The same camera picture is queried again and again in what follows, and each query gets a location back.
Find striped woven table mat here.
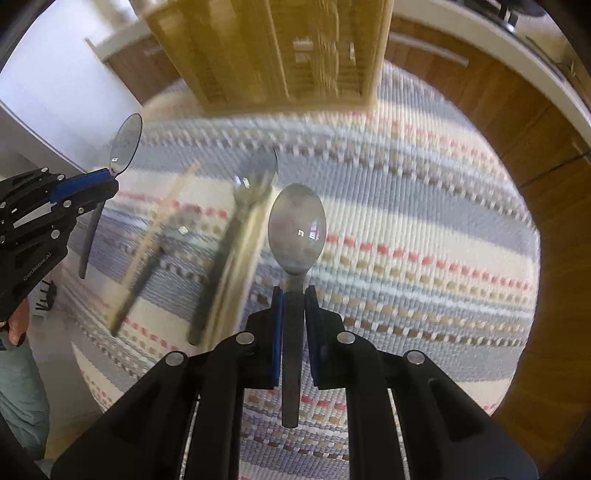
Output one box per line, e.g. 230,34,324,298
57,59,541,480

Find person's grey trouser leg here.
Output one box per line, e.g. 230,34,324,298
0,340,50,461

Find person's left hand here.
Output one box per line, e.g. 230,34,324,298
8,298,30,346

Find yellow plastic utensil basket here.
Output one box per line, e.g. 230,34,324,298
132,0,394,116

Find clear spoon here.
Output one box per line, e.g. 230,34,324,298
109,217,195,337
77,112,144,280
267,183,327,429
187,151,277,346

